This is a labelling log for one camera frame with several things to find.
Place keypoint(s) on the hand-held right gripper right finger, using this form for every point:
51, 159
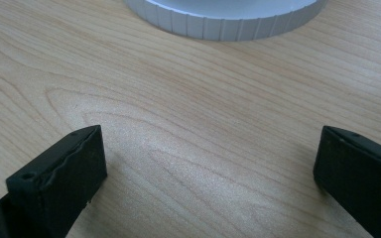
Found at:
360, 175

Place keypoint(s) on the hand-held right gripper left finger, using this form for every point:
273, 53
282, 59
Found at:
58, 185

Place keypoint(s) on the white ribbed round container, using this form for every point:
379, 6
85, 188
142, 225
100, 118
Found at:
225, 20

